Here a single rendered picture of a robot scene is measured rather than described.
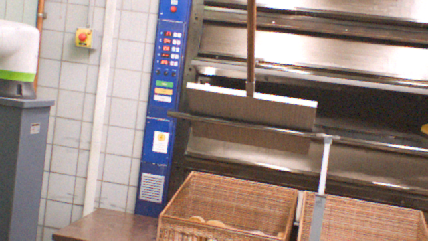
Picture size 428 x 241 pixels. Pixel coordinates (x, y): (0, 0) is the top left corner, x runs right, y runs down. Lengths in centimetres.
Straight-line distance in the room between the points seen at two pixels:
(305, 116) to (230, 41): 68
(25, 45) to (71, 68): 113
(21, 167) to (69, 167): 116
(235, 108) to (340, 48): 68
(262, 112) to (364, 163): 67
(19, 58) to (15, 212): 51
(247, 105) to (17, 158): 96
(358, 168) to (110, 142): 129
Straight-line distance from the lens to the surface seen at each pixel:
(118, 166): 295
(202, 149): 278
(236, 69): 259
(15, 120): 187
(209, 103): 233
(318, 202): 215
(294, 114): 228
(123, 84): 290
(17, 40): 189
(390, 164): 276
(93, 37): 291
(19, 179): 191
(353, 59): 271
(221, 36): 278
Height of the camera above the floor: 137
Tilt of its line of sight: 5 degrees down
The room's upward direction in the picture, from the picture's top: 7 degrees clockwise
